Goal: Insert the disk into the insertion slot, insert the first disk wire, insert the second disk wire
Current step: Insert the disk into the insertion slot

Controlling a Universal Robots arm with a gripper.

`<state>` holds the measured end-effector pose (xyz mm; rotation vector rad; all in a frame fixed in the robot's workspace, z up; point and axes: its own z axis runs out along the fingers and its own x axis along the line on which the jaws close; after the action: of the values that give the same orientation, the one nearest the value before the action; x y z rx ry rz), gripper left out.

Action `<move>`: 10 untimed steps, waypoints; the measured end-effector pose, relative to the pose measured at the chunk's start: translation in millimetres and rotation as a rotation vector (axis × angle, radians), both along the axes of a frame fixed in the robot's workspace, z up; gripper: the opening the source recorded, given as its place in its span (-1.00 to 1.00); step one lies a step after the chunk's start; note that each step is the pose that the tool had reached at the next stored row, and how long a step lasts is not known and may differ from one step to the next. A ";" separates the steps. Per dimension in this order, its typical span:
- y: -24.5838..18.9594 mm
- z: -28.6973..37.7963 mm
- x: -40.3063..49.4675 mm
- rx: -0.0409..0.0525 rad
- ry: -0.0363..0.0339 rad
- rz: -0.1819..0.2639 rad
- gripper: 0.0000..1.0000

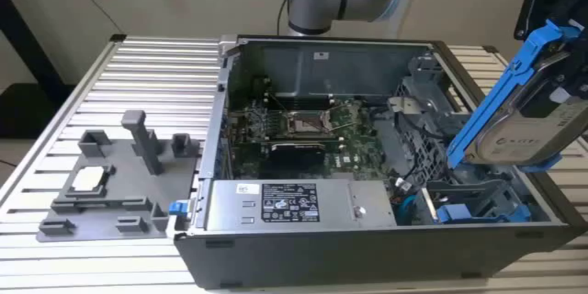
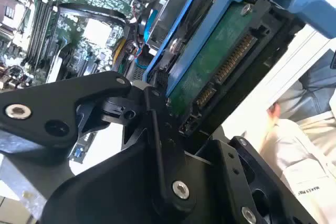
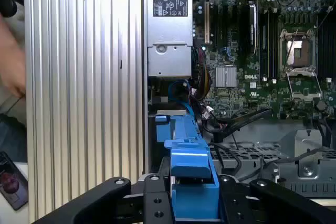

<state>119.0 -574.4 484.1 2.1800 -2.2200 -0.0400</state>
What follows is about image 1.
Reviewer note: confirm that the hard disk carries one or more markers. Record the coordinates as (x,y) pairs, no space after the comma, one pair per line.
(506,135)

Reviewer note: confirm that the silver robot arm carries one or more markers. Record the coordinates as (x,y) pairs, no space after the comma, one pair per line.
(322,1)

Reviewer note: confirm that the empty blue disk carrier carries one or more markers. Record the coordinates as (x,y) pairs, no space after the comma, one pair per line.
(453,213)

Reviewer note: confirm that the grey metal drive cage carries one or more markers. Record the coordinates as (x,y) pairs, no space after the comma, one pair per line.
(427,115)

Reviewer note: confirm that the green motherboard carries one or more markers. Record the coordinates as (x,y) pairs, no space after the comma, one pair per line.
(363,156)

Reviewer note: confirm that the CPU socket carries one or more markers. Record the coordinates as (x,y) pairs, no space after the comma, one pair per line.
(309,122)

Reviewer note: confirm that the black graphics card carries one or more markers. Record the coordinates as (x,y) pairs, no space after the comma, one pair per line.
(299,161)

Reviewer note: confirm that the dark grey PC case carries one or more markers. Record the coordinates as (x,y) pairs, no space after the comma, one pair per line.
(322,259)

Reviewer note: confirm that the silver power supply unit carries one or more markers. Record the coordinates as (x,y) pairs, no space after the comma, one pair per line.
(230,211)

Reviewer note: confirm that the blue case latch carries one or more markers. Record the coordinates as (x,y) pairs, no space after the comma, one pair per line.
(177,208)

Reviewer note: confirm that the grey parts rack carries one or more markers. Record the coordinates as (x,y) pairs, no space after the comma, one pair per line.
(119,201)

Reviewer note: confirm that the silver CPU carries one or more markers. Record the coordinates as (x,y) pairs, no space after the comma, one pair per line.
(90,178)

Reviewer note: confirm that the black furniture frame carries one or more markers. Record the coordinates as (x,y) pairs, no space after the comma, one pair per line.
(26,108)

